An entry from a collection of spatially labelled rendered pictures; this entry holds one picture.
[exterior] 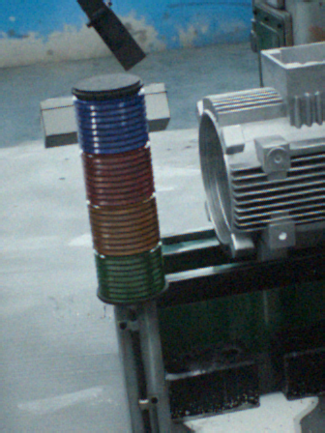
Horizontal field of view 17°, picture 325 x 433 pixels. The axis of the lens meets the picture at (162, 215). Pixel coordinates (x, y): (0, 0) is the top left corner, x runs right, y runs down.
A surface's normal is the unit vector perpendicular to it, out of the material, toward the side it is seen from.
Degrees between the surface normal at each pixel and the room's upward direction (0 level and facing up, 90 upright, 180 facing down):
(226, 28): 90
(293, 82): 90
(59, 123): 61
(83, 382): 0
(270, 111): 88
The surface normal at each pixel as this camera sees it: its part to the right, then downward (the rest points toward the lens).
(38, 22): 0.01, 0.36
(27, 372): -0.11, -0.93
